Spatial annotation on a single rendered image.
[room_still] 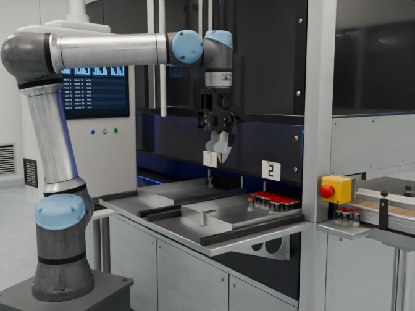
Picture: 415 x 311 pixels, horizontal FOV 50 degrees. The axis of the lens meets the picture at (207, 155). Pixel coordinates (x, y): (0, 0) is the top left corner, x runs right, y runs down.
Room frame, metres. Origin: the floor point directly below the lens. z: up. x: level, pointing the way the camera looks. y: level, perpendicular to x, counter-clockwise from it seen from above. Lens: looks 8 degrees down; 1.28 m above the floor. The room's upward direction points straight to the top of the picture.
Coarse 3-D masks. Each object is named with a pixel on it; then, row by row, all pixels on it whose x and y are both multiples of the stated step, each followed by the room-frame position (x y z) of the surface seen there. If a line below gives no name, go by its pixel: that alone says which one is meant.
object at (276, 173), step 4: (264, 164) 1.51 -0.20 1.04; (268, 164) 1.49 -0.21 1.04; (272, 164) 1.48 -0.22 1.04; (276, 164) 1.46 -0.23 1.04; (264, 168) 1.51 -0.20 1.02; (268, 168) 1.49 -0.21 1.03; (276, 168) 1.46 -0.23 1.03; (264, 172) 1.51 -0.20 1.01; (268, 172) 1.49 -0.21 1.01; (272, 172) 1.48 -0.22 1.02; (276, 172) 1.46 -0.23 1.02; (264, 176) 1.51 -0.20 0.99; (268, 176) 1.49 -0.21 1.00; (276, 176) 1.46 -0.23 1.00; (276, 180) 1.46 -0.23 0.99
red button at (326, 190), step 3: (324, 186) 1.27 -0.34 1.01; (327, 186) 1.26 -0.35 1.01; (330, 186) 1.27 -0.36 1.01; (321, 189) 1.27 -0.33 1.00; (324, 189) 1.26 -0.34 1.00; (327, 189) 1.26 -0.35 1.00; (330, 189) 1.26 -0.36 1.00; (321, 192) 1.27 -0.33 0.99; (324, 192) 1.26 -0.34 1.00; (327, 192) 1.26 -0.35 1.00; (330, 192) 1.25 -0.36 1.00; (333, 192) 1.26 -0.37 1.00; (321, 195) 1.28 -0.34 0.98; (324, 195) 1.26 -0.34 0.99; (327, 195) 1.26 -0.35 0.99; (330, 195) 1.25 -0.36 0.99; (327, 198) 1.26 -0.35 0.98
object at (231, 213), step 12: (192, 204) 1.44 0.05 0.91; (204, 204) 1.47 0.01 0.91; (216, 204) 1.50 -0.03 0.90; (228, 204) 1.53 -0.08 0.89; (240, 204) 1.56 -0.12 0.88; (192, 216) 1.37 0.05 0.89; (216, 216) 1.41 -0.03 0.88; (228, 216) 1.41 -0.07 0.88; (240, 216) 1.41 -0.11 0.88; (252, 216) 1.41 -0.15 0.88; (264, 216) 1.41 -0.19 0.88; (276, 216) 1.32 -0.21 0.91; (288, 216) 1.35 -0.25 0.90; (216, 228) 1.27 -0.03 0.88; (228, 228) 1.22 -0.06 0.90
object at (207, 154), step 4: (204, 152) 1.78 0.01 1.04; (208, 152) 1.76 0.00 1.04; (212, 152) 1.74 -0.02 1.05; (216, 152) 1.72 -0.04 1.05; (204, 156) 1.78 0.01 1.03; (208, 156) 1.76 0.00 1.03; (212, 156) 1.74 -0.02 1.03; (216, 156) 1.72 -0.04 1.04; (204, 160) 1.78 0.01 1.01; (208, 160) 1.76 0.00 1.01; (212, 160) 1.74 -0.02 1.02; (216, 160) 1.72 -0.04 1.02; (204, 164) 1.78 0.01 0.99; (208, 164) 1.76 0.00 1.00; (212, 164) 1.74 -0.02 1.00; (216, 164) 1.72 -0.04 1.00
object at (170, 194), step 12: (192, 180) 1.86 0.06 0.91; (204, 180) 1.90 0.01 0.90; (144, 192) 1.66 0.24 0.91; (156, 192) 1.75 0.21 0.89; (168, 192) 1.76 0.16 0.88; (180, 192) 1.76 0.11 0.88; (192, 192) 1.76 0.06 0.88; (204, 192) 1.76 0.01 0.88; (216, 192) 1.76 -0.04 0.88; (228, 192) 1.65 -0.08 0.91; (240, 192) 1.68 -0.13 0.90; (168, 204) 1.52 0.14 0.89
